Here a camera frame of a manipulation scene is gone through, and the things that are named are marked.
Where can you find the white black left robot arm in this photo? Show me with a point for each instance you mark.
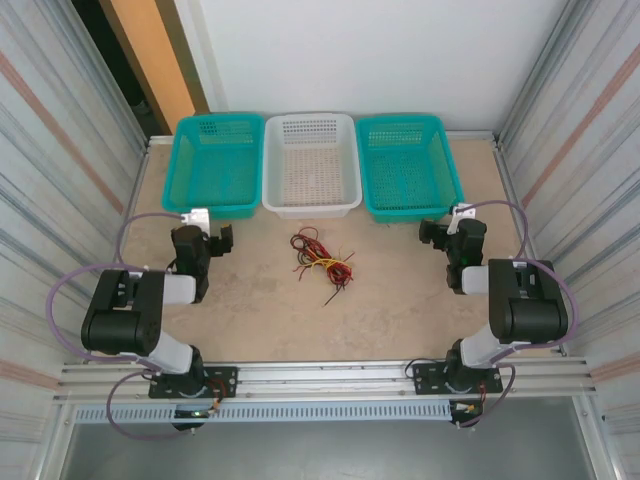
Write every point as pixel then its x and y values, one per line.
pixel 120 330

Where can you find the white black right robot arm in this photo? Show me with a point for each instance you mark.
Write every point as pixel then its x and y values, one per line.
pixel 530 320

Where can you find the teal plastic basket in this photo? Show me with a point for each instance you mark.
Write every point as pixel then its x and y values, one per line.
pixel 407 165
pixel 215 165

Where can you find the white plastic basket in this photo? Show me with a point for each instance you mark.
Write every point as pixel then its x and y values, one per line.
pixel 310 165

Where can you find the orange wooden door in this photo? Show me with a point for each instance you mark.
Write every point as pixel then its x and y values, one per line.
pixel 150 50

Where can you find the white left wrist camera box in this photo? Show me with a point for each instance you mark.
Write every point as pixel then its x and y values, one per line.
pixel 197 217

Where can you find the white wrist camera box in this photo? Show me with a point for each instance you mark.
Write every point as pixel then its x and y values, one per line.
pixel 197 217
pixel 462 212

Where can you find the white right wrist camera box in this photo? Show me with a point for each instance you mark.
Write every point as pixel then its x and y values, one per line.
pixel 462 212

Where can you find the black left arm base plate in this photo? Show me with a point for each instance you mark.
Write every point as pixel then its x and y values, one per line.
pixel 225 375

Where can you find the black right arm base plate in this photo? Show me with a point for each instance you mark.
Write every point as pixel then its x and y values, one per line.
pixel 425 375

